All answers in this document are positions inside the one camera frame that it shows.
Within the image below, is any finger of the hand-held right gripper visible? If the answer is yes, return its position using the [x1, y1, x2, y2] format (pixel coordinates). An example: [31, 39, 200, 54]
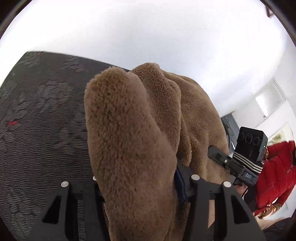
[207, 146, 232, 171]

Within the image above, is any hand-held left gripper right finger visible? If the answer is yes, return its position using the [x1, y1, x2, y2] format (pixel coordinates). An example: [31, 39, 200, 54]
[174, 162, 267, 241]

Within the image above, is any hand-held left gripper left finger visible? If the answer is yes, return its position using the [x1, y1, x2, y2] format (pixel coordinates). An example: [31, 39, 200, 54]
[28, 176, 110, 241]

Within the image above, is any brown fleece sweater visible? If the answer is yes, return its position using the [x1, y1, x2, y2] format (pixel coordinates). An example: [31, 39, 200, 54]
[84, 62, 234, 241]

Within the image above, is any person's right hand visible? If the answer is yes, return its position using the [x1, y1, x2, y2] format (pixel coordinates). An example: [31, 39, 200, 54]
[235, 185, 250, 197]

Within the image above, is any black dotted table mat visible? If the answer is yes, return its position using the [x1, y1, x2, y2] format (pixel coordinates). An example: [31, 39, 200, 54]
[0, 51, 130, 241]

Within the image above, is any person's dark clothing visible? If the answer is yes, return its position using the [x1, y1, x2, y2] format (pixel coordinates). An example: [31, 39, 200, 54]
[262, 224, 296, 241]

